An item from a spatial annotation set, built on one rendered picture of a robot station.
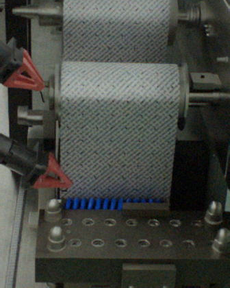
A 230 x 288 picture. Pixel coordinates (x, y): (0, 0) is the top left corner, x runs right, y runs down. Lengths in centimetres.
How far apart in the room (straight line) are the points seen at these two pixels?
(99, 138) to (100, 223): 17
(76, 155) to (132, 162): 12
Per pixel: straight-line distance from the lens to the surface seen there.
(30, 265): 151
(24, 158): 141
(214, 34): 152
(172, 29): 158
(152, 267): 133
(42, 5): 160
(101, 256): 133
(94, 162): 143
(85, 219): 142
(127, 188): 147
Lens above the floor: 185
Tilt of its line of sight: 29 degrees down
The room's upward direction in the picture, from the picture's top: 3 degrees clockwise
